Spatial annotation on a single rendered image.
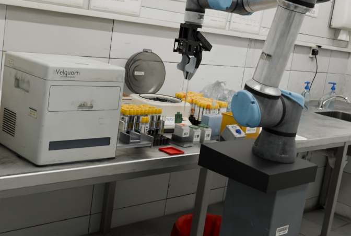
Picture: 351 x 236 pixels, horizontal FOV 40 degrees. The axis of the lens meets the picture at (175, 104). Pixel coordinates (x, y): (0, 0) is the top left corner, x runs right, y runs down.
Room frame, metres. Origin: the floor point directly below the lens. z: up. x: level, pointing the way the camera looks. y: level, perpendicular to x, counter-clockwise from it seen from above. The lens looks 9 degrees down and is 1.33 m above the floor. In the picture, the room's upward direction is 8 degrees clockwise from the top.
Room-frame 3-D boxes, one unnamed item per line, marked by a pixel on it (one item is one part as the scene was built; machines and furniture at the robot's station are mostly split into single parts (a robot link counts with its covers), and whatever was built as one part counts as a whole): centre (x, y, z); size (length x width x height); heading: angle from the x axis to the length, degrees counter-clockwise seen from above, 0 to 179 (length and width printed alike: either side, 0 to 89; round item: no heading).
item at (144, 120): (1.80, 0.09, 0.93); 0.17 x 0.09 x 0.11; 136
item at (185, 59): (1.86, -0.01, 1.18); 0.06 x 0.03 x 0.09; 138
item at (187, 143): (1.87, -0.04, 0.89); 0.09 x 0.05 x 0.04; 48
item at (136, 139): (1.61, 0.15, 0.92); 0.21 x 0.07 x 0.05; 135
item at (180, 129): (1.87, -0.04, 0.92); 0.05 x 0.04 x 0.06; 48
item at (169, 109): (2.18, 0.06, 0.94); 0.30 x 0.24 x 0.12; 36
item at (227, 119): (2.15, -0.30, 0.93); 0.13 x 0.13 x 0.10; 43
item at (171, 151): (1.72, -0.01, 0.88); 0.07 x 0.07 x 0.01; 45
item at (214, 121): (2.06, -0.16, 0.92); 0.10 x 0.07 x 0.10; 142
